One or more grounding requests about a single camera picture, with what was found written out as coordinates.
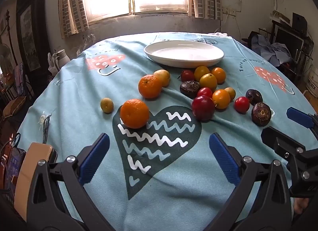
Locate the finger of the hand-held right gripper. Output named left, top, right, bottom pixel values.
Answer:
left=286, top=107, right=318, bottom=137
left=261, top=126, right=318, bottom=169

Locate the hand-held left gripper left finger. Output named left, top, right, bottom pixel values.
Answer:
left=26, top=133, right=117, bottom=231

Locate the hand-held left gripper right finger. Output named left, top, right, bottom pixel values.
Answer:
left=209, top=133, right=295, bottom=231

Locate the dark brown water chestnut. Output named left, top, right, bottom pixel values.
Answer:
left=251, top=102, right=272, bottom=127
left=180, top=80, right=200, bottom=99

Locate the dark purple water chestnut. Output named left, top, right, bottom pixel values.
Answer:
left=245, top=89, right=263, bottom=105

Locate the dark red plum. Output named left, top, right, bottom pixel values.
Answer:
left=191, top=95, right=215, bottom=121

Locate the small green yellow fruit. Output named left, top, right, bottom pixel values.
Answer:
left=100, top=98, right=114, bottom=114

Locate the mandarin orange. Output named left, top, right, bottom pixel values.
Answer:
left=120, top=99, right=150, bottom=129
left=138, top=75, right=163, bottom=99

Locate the orange tomato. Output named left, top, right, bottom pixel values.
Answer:
left=211, top=67, right=226, bottom=84
left=212, top=89, right=231, bottom=110

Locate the small tan yellow fruit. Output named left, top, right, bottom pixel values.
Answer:
left=224, top=87, right=236, bottom=102

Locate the yellow tomato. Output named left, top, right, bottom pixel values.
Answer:
left=199, top=73, right=218, bottom=92
left=194, top=66, right=210, bottom=82

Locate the dark red cherry tomato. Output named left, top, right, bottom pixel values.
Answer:
left=180, top=69, right=195, bottom=82

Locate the large tan yellow fruit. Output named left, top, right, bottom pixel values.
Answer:
left=153, top=69, right=171, bottom=87

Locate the white oval plate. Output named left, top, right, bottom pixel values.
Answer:
left=144, top=40, right=225, bottom=69

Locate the person's right hand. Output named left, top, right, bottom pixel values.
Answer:
left=293, top=197, right=316, bottom=216

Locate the white bucket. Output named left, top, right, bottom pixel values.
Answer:
left=305, top=66, right=318, bottom=95

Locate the tan leather case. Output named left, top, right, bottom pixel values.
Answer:
left=14, top=142, right=57, bottom=221

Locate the light blue printed tablecloth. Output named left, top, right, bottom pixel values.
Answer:
left=16, top=32, right=316, bottom=231

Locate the pile of clothes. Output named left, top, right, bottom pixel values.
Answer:
left=242, top=31, right=292, bottom=67

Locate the black monitor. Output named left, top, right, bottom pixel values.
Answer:
left=274, top=26, right=305, bottom=59

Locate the smartphone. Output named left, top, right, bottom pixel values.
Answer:
left=4, top=147, right=26, bottom=193

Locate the black speaker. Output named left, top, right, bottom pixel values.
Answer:
left=292, top=12, right=308, bottom=35

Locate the brown cushion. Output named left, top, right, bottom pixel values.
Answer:
left=2, top=96, right=26, bottom=117

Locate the white plastic bag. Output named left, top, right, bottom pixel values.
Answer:
left=48, top=52, right=59, bottom=75

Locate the white pitcher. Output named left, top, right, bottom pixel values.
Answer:
left=53, top=49, right=71, bottom=72

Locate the dark framed picture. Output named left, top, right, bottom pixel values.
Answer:
left=16, top=0, right=50, bottom=82

